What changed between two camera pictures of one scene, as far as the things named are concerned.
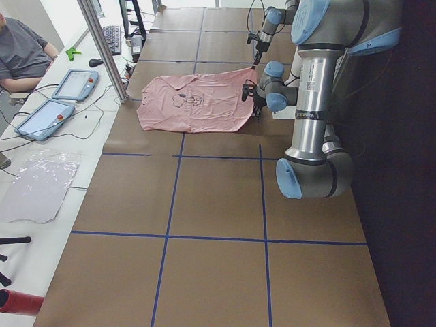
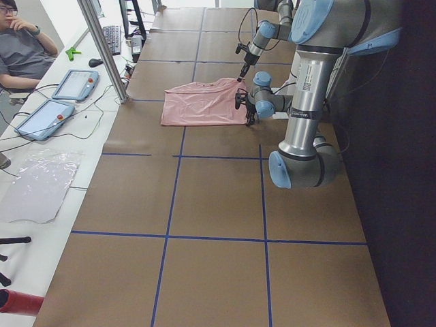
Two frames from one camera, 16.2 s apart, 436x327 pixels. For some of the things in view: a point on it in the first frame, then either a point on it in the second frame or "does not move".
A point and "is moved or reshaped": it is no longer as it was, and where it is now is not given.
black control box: x=136 y=41 does not move
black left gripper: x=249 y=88 to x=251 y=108
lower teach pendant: x=45 y=120 does not move
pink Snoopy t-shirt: x=197 y=103 is moved or reshaped
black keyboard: x=113 y=37 does not move
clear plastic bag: x=37 y=191 does not move
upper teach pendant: x=76 y=85 does not move
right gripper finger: x=257 y=59 to x=244 y=71
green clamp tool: x=71 y=52 does not move
